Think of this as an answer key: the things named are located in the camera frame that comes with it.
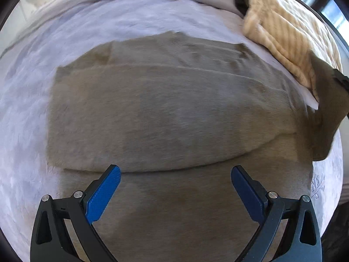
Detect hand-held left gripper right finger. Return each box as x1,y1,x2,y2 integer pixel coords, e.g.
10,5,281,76
231,165,322,262

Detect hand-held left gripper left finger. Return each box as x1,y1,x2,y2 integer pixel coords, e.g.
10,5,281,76
31,164,121,262

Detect lavender embossed blanket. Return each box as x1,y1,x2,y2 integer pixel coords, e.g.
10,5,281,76
0,0,344,262

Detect olive green cloth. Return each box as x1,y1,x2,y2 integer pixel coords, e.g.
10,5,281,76
310,51,349,162

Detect beige striped quilted cloth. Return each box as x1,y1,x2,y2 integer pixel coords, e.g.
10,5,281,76
242,0,344,100

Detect window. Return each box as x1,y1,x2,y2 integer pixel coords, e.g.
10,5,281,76
296,0,349,40

